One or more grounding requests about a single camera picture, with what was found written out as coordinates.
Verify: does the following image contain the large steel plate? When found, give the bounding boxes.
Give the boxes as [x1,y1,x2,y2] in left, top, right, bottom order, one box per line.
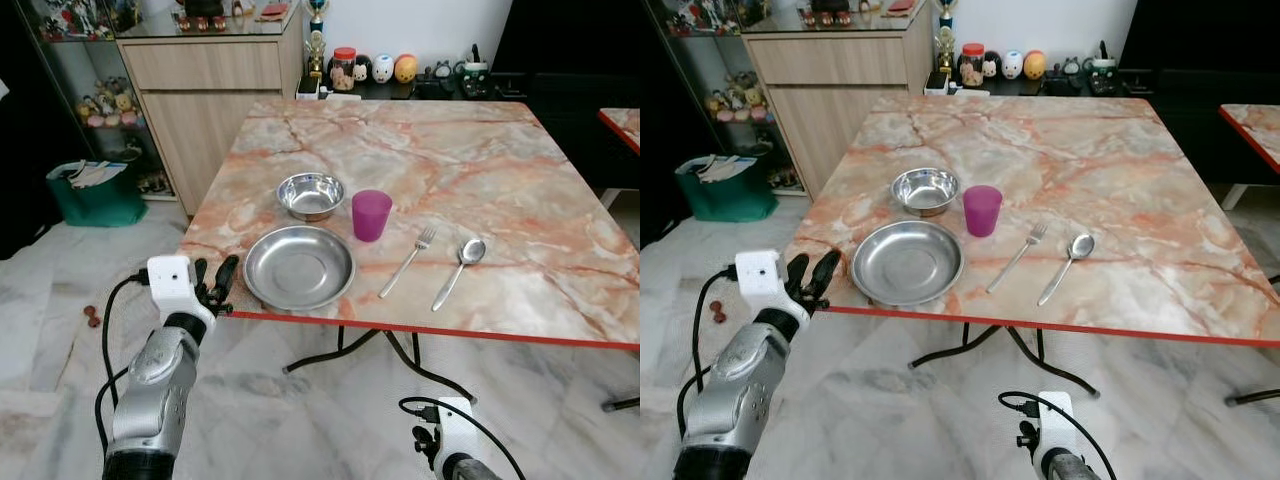
[243,225,356,312]
[851,220,966,307]

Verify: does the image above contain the green bag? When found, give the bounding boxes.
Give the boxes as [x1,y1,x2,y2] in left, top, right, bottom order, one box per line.
[46,158,149,228]
[675,155,779,223]

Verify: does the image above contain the small steel bowl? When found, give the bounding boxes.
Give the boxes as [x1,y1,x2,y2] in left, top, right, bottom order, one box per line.
[276,172,347,223]
[891,167,961,218]

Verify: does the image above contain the light wooden cabinet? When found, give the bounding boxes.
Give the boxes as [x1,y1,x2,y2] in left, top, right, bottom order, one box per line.
[117,8,306,216]
[742,8,937,199]

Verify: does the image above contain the purple plastic cup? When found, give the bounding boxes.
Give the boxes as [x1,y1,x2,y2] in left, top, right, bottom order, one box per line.
[963,185,1004,238]
[351,190,393,243]

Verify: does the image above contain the steel fork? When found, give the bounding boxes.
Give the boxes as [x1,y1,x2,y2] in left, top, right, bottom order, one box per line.
[378,227,438,299]
[986,223,1048,294]

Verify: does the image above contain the plush toys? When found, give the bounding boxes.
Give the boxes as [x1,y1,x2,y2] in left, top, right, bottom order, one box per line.
[78,78,141,129]
[705,72,767,123]

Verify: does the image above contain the steel spoon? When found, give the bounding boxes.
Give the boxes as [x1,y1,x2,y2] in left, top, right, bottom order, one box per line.
[1037,233,1097,307]
[432,238,487,312]

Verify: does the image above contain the glass display shelf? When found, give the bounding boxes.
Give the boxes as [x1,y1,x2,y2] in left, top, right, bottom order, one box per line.
[20,0,181,201]
[645,0,801,196]

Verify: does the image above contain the gold trophy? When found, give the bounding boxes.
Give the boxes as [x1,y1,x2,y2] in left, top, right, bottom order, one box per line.
[934,0,959,77]
[305,0,331,81]

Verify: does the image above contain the black television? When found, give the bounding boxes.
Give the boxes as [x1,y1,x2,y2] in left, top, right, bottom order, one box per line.
[1118,0,1280,71]
[490,0,641,77]

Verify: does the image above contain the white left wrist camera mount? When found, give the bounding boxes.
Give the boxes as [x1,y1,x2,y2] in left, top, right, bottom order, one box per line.
[735,250,809,327]
[147,256,216,331]

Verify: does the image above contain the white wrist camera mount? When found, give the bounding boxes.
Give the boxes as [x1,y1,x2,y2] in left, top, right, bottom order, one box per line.
[435,397,477,471]
[1035,392,1077,469]
[147,256,216,331]
[735,250,809,327]

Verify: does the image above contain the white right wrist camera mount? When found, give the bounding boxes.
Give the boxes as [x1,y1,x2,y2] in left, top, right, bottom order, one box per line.
[1035,392,1077,469]
[435,397,477,471]

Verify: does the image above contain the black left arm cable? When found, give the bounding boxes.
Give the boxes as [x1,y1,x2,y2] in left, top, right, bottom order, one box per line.
[94,270,151,451]
[677,265,741,441]

